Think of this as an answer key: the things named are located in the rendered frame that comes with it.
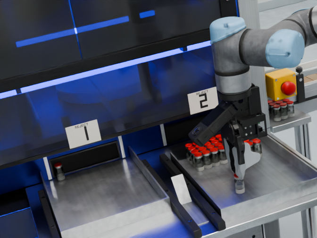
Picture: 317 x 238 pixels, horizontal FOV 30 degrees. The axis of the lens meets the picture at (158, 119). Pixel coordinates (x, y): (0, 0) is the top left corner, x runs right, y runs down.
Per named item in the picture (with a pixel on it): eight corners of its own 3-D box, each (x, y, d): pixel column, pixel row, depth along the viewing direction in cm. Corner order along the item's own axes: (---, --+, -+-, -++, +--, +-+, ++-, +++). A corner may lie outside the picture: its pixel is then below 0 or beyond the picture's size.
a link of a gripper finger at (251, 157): (265, 177, 133) (260, 139, 131) (242, 185, 132) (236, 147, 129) (259, 173, 136) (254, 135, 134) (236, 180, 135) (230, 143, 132)
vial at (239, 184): (234, 191, 138) (231, 174, 137) (242, 188, 139) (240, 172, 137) (237, 195, 136) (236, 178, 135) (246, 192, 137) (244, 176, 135)
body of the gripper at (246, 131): (268, 139, 131) (263, 88, 126) (233, 149, 129) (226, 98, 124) (252, 127, 138) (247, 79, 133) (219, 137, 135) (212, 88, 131)
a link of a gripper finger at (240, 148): (248, 165, 130) (242, 128, 127) (241, 167, 129) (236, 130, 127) (238, 158, 134) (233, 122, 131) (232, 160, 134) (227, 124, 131)
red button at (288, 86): (278, 94, 169) (277, 81, 168) (291, 90, 170) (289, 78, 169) (285, 98, 166) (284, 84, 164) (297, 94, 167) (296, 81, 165)
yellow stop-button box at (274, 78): (263, 94, 175) (261, 72, 173) (285, 89, 177) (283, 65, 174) (276, 102, 169) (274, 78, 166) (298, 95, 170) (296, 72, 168)
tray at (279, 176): (171, 163, 161) (169, 152, 160) (257, 138, 167) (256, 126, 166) (222, 223, 131) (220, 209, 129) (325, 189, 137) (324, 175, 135)
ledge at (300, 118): (251, 118, 185) (250, 113, 185) (287, 107, 188) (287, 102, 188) (273, 133, 173) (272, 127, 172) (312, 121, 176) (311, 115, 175)
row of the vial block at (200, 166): (195, 169, 156) (192, 153, 154) (256, 150, 160) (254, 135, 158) (197, 172, 154) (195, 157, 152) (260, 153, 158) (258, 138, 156)
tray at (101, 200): (42, 182, 163) (39, 171, 162) (131, 156, 169) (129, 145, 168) (63, 244, 133) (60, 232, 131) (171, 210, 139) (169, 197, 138)
